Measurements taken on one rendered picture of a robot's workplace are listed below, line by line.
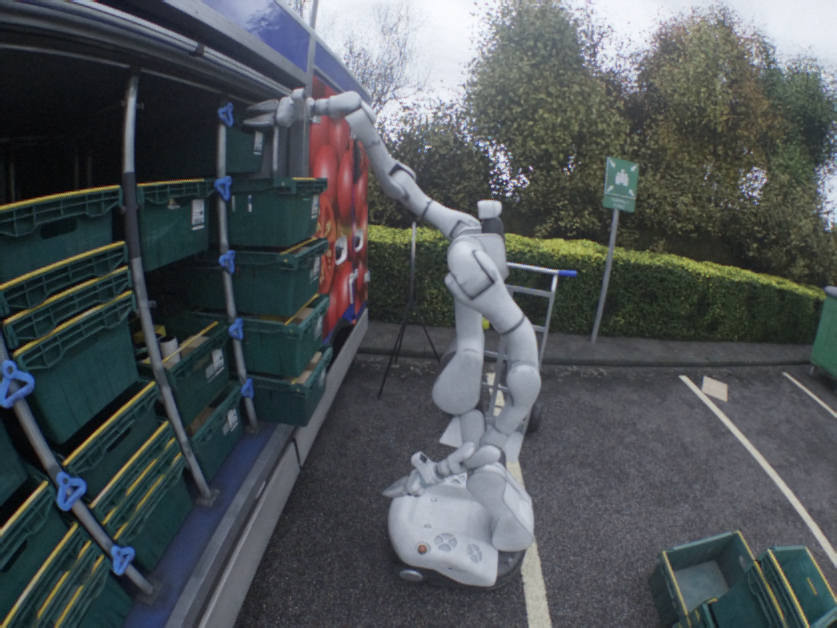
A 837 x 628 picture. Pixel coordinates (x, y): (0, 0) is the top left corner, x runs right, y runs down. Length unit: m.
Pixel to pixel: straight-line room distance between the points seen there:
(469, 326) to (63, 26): 1.28
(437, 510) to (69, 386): 1.51
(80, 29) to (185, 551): 1.42
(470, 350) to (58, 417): 1.12
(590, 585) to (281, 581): 1.52
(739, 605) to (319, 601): 1.74
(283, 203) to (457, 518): 1.51
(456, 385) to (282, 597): 1.33
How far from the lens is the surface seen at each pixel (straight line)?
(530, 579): 1.95
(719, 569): 2.49
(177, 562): 1.32
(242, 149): 1.55
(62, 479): 0.93
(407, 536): 1.57
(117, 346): 1.03
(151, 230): 1.11
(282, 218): 1.30
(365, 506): 2.12
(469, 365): 1.06
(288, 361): 1.48
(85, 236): 0.95
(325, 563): 1.93
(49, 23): 0.87
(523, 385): 0.89
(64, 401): 0.95
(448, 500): 1.78
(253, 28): 1.35
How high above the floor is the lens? 1.68
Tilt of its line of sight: 21 degrees down
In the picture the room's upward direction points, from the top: 3 degrees clockwise
